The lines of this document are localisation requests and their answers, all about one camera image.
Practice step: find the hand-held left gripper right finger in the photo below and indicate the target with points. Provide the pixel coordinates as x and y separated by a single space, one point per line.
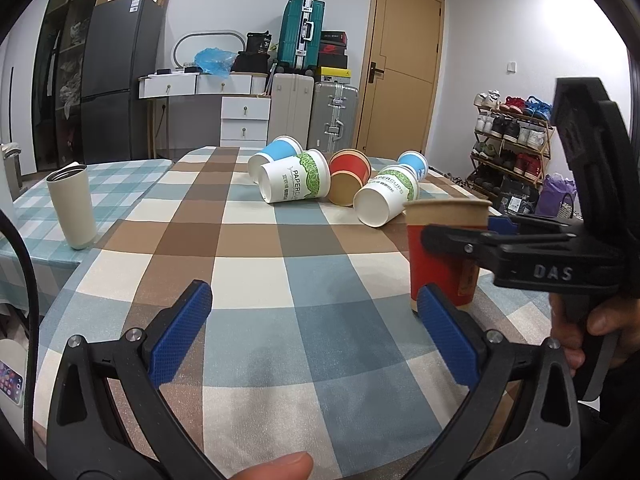
447 337

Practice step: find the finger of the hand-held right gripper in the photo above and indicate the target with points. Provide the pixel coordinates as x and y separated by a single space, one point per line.
450 242
502 224

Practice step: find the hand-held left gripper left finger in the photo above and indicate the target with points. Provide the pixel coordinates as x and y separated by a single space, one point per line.
180 332

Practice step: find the red and brown paper cup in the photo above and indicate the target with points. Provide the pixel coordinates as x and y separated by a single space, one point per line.
440 280
347 172

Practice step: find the white green leaf paper cup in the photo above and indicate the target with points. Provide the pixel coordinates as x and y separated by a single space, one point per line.
295 180
385 200

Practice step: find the blue and white paper cup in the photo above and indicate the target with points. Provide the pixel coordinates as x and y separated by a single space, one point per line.
272 150
414 162

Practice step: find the person's right hand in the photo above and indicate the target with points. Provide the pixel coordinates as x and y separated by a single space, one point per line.
607 320

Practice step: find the person's left hand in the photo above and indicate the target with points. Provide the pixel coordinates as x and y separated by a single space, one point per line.
280 467

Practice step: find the dark printed bag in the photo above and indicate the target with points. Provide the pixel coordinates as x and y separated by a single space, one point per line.
517 197

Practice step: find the purple bag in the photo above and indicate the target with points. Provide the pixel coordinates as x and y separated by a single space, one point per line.
556 195

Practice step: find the wooden shoe rack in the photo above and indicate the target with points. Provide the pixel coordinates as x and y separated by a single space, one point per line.
547 145

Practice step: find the brown blue checked tablecloth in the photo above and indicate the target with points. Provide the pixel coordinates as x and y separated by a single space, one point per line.
250 270

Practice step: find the rows of shoes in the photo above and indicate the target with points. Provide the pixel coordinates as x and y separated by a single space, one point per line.
510 130

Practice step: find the white steel tumbler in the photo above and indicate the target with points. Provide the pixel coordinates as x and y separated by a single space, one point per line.
72 210

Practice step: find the silver suitcase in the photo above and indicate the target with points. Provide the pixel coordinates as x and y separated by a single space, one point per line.
332 115

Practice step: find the smartphone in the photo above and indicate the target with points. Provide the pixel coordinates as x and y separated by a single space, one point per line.
11 381

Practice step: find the wooden door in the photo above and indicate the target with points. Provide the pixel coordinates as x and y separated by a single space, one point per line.
400 70

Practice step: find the green white checked tablecloth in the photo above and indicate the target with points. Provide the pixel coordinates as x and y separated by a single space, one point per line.
30 230

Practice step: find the white suitcase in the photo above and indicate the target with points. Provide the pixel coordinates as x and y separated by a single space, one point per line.
291 110

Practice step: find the stack of shoe boxes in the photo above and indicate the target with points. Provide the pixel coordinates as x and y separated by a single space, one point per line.
334 57

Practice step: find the white drawer dresser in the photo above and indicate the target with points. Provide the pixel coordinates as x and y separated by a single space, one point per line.
240 115

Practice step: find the teal suitcase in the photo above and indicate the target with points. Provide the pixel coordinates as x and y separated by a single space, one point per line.
300 35

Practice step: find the dark grey refrigerator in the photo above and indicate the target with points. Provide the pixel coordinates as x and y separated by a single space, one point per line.
120 75

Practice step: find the black bag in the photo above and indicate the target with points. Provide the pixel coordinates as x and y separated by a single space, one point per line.
252 55

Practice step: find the blue plastic bag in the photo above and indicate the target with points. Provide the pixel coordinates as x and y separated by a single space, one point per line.
214 61

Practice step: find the dark glass cabinet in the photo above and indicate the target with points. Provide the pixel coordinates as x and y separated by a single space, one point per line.
60 75

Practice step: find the oval white mirror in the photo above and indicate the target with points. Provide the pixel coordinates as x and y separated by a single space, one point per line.
210 40

